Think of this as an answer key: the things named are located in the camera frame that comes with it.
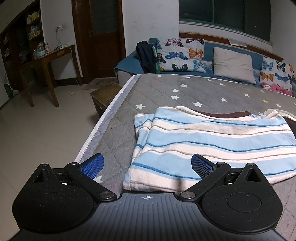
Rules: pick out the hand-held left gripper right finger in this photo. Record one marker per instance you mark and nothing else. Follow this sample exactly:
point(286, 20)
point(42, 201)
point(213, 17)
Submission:
point(201, 165)

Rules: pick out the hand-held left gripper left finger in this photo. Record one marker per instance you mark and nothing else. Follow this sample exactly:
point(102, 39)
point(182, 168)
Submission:
point(93, 165)

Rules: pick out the blue white striped towel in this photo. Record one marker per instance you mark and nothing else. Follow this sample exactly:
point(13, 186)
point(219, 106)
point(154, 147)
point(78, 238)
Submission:
point(208, 143)

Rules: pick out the grey star-patterned mattress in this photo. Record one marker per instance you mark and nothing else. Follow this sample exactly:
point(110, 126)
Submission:
point(185, 97)

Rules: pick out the wooden stool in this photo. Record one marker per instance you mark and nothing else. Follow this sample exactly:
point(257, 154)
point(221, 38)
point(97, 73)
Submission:
point(104, 92)

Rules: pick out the beige pillow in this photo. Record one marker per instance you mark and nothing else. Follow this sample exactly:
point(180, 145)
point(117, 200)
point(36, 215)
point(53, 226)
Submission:
point(231, 64)

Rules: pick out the pink cloth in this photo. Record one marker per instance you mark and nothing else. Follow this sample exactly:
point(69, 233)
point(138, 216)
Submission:
point(277, 89)

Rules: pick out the blue sofa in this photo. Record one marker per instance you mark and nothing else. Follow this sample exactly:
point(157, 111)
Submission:
point(208, 55)

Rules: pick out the butterfly print pillow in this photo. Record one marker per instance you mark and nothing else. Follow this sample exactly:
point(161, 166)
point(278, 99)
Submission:
point(275, 74)
point(180, 55)

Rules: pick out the wooden desk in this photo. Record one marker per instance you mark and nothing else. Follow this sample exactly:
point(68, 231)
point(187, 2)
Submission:
point(46, 58)

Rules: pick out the dark backpack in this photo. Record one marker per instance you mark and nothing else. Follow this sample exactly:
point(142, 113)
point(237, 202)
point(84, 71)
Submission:
point(145, 58)

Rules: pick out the brown wooden door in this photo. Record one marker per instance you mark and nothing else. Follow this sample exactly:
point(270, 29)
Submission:
point(104, 46)

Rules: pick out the teal container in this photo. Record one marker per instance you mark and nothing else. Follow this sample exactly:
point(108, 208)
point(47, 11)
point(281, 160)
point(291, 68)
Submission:
point(39, 52)

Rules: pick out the white book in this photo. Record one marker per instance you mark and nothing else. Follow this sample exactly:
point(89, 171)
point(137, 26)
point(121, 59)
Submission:
point(237, 42)

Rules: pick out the wooden shelf unit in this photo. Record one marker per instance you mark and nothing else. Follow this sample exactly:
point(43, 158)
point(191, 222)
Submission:
point(20, 34)

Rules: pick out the green-framed window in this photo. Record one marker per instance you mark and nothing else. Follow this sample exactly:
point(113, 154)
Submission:
point(231, 11)

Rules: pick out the white wall socket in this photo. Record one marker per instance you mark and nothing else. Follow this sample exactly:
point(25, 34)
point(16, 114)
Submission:
point(59, 28)

